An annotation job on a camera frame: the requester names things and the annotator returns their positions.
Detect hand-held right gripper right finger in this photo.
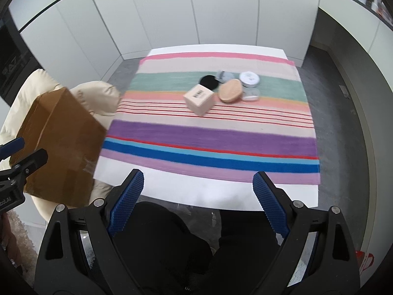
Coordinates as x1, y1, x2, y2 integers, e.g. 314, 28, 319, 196
252, 171, 361, 295

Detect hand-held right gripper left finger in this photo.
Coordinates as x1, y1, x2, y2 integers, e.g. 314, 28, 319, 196
35, 168, 145, 295

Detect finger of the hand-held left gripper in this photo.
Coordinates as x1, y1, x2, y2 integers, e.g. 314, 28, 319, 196
0, 148, 49, 189
0, 137, 26, 160

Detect brown cardboard box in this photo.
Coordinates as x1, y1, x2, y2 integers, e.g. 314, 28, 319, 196
9, 87, 108, 208

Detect pink square box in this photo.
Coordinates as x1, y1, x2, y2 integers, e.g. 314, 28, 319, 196
183, 84, 215, 117

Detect white round jar lid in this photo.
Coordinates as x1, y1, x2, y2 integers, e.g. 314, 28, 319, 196
239, 71, 261, 88

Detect light blue jar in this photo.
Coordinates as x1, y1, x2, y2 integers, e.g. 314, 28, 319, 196
215, 70, 237, 83

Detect black round compact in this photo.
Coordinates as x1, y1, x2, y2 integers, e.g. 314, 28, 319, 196
199, 74, 219, 91

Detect person's left hand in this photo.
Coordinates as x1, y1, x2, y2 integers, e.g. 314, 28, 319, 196
0, 213, 21, 260

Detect person's black pants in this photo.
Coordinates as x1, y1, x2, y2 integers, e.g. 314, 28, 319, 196
113, 201, 281, 295

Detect white table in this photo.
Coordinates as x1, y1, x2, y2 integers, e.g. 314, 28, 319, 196
92, 44, 320, 209

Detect black built-in oven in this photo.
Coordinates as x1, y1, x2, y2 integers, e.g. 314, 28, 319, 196
0, 15, 42, 105

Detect cream padded chair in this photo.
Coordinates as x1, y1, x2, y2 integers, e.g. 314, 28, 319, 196
0, 68, 122, 225

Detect striped colourful cloth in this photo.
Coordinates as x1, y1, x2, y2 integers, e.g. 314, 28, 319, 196
94, 52, 320, 185

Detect red and white bag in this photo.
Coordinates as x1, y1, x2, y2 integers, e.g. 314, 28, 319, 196
356, 250, 376, 274

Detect clear round jar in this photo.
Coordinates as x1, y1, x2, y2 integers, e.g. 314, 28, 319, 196
242, 87, 261, 102

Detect white cabinet counter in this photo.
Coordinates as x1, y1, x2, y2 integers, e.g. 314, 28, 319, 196
307, 0, 393, 148

